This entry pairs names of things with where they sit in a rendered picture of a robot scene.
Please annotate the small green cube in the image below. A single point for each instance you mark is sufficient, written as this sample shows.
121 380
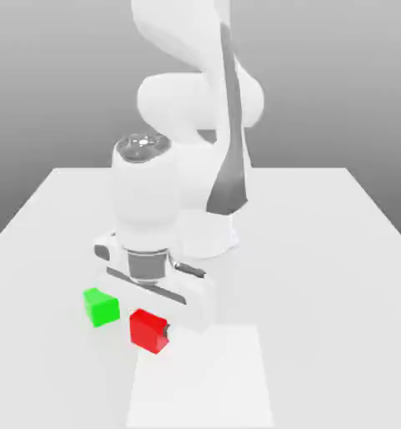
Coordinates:
101 308

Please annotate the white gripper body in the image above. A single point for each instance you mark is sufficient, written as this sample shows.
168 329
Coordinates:
186 301

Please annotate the small red cube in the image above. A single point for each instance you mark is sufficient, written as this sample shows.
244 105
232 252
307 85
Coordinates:
146 330

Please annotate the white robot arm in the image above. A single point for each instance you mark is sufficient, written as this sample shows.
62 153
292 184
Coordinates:
146 194

